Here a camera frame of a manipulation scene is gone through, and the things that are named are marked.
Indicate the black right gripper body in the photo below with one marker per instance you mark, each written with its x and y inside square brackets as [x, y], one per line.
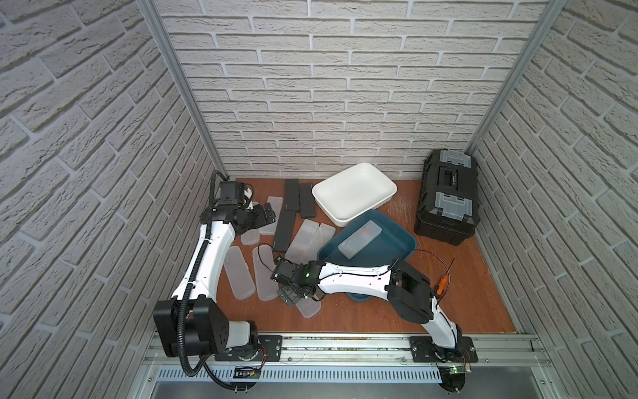
[291, 294]

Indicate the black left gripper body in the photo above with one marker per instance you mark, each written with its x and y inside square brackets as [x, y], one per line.
[262, 216]

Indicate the clear pencil case rounded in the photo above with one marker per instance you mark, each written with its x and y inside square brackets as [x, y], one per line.
[308, 308]
[237, 271]
[263, 269]

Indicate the clear pencil case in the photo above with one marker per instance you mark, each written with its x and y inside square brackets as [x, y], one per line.
[358, 240]
[296, 252]
[323, 235]
[276, 204]

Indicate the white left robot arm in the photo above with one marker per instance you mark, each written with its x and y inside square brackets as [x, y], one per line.
[190, 323]

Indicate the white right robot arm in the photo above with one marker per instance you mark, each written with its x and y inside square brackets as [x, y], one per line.
[407, 290]

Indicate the black pencil case near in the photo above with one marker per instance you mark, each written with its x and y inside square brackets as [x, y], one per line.
[285, 227]

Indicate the black pencil case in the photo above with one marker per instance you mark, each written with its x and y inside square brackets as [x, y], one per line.
[292, 195]
[308, 206]
[285, 227]

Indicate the black pencil case far left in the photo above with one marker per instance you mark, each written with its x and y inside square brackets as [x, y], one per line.
[292, 195]

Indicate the black pencil case far right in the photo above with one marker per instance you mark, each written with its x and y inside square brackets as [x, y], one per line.
[308, 206]

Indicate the white plastic tray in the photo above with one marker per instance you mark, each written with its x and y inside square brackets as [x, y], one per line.
[352, 192]

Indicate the teal plastic tray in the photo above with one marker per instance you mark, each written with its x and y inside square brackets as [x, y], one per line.
[393, 243]

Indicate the black plastic toolbox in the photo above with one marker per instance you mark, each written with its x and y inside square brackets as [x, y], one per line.
[448, 203]

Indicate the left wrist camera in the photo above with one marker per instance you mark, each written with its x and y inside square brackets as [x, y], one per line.
[232, 193]

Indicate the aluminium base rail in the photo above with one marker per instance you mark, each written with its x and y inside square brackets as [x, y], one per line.
[402, 350]

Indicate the orange handled screwdriver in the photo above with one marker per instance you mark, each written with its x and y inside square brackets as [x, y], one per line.
[443, 284]

